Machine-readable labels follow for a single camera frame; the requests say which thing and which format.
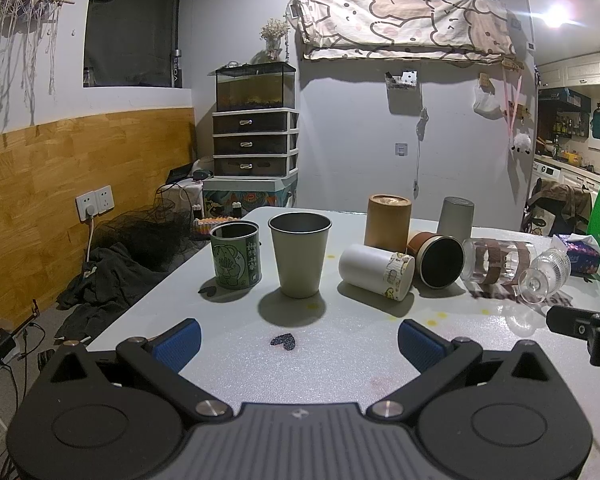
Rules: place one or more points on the black heart sticker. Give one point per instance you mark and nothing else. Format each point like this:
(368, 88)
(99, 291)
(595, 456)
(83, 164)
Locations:
(283, 341)

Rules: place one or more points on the white washing machine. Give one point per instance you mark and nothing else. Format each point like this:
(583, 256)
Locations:
(547, 169)

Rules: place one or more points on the white macrame wall hanging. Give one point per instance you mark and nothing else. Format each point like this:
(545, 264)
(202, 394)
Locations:
(15, 35)

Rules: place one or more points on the dark bottle shelf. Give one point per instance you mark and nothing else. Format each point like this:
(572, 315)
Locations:
(565, 120)

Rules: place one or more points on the white sheep plush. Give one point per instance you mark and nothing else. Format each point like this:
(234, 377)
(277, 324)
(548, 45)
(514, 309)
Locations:
(521, 142)

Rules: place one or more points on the dried flower vase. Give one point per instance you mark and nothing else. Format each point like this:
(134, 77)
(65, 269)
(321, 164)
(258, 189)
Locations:
(275, 35)

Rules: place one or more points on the clear ribbed glass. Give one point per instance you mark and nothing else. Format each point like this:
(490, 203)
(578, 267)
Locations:
(542, 275)

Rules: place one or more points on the clear glass with brown sleeve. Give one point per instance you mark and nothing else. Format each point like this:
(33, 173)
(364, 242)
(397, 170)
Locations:
(500, 262)

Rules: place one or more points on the small grey cup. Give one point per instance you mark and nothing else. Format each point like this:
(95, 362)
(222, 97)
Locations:
(455, 222)

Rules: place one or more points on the green hanging bottle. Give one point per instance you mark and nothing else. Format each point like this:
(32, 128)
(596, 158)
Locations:
(597, 122)

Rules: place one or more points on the purple tissue pack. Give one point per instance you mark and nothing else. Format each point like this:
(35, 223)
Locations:
(577, 255)

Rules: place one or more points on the white kitchen cabinet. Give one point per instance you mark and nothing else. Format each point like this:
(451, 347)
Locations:
(572, 67)

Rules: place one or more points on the chair with brown clothes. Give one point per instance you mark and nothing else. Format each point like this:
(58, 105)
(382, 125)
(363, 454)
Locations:
(555, 207)

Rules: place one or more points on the white plastic drawer unit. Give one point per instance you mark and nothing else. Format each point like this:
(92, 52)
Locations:
(255, 142)

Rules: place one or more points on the glass fish tank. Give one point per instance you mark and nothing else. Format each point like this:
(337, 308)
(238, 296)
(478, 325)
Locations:
(255, 87)

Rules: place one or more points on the white cup with printed band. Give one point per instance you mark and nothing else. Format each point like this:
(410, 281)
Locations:
(372, 270)

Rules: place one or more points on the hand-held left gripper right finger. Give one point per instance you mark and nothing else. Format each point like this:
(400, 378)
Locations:
(420, 347)

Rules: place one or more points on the printed blanket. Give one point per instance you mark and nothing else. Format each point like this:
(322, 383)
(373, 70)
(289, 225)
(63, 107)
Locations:
(402, 20)

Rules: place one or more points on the grey metal cup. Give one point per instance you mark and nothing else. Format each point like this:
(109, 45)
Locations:
(300, 255)

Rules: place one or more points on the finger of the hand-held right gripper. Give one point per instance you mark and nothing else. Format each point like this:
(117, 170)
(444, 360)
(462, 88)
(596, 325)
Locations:
(570, 319)

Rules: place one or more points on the pink sticks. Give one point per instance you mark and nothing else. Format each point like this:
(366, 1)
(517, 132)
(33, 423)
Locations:
(512, 105)

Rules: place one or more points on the dark cloth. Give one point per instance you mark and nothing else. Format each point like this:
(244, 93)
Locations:
(105, 285)

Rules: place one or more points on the brown cup with black inside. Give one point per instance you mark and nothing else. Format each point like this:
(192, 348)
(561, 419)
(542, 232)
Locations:
(437, 262)

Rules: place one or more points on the black net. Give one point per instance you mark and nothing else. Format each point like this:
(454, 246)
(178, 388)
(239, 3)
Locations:
(145, 232)

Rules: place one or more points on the white hanging bag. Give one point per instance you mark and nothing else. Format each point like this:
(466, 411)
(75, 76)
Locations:
(486, 102)

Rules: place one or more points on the wall switch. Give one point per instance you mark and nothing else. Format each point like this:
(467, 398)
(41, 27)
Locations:
(401, 150)

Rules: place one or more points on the brown cardboard canister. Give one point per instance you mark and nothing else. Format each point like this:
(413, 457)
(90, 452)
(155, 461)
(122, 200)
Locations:
(387, 225)

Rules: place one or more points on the white wall socket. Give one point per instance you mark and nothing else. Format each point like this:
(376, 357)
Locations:
(95, 202)

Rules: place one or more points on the green printed tin can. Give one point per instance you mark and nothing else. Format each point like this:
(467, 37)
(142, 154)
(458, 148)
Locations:
(235, 260)

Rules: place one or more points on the dark window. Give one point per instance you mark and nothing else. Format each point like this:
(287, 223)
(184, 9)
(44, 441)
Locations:
(132, 25)

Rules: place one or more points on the painted storage box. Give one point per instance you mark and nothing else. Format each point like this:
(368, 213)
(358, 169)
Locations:
(250, 194)

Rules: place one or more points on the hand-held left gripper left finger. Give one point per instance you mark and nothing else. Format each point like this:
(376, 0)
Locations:
(181, 344)

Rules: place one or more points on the orange battery pack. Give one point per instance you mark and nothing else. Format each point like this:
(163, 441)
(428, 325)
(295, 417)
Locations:
(212, 225)

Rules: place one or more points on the ceiling lamp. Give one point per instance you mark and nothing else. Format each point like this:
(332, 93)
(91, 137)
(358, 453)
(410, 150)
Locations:
(557, 12)

